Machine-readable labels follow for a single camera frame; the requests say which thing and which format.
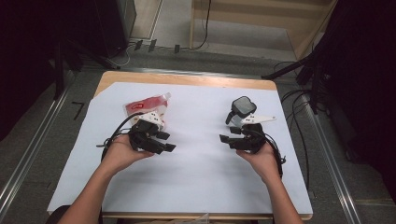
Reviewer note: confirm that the black metal stand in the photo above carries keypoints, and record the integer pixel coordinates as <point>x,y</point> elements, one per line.
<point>311,71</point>

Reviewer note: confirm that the metal floor rail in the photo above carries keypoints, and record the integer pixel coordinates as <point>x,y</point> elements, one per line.
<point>186,73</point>
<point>333,165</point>
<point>34,149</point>

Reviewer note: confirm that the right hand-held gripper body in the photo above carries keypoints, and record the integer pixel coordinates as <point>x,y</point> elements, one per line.
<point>252,138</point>

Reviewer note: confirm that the person's left hand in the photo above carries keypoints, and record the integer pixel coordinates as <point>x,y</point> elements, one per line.
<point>123,154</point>

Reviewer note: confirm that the small black block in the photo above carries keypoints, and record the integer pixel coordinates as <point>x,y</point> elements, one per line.
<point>138,45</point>
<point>177,48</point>
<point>152,45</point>

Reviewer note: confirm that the person's right hand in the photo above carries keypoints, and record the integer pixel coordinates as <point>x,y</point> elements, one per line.
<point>263,163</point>

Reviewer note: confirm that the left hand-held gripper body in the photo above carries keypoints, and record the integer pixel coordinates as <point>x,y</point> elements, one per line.
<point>144,132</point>

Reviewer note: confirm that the wooden table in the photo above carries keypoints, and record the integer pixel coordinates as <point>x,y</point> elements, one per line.
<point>186,80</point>

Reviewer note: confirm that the light wooden frame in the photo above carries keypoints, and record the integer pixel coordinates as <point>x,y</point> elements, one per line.
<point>308,28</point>

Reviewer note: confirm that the clear jar with black lid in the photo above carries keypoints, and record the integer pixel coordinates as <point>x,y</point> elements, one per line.
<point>243,106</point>

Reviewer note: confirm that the dark curtain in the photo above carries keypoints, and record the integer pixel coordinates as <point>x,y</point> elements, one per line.
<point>367,77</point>
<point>28,56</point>

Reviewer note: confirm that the black tripod stand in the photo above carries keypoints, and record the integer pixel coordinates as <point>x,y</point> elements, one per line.
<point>60,65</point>

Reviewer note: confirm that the black cabinet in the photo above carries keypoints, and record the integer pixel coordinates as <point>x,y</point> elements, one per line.
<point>115,25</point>

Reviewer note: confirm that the red and white pouch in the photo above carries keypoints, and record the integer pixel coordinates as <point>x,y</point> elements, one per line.
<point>149,105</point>

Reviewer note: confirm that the white paper sheet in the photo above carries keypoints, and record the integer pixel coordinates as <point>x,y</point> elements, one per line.
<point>193,174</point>

